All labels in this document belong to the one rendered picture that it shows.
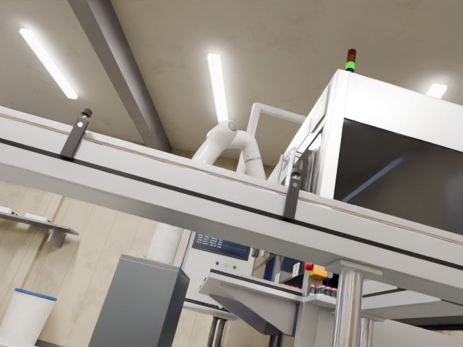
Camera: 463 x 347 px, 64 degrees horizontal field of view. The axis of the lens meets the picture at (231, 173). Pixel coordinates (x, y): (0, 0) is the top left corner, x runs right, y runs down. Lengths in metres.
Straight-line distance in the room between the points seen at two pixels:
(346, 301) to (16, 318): 4.95
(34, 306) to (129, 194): 4.76
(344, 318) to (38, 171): 0.66
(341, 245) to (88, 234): 5.43
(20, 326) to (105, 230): 1.61
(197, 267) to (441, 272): 1.92
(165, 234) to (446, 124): 1.57
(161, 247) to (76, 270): 4.41
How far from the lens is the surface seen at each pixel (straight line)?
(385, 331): 1.75
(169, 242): 1.61
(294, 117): 3.23
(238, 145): 1.95
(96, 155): 0.79
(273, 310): 1.68
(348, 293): 0.82
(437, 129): 2.25
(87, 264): 5.91
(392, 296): 1.23
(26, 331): 5.50
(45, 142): 0.83
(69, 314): 5.87
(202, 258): 2.60
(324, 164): 1.82
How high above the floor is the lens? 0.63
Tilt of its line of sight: 24 degrees up
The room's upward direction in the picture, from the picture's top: 15 degrees clockwise
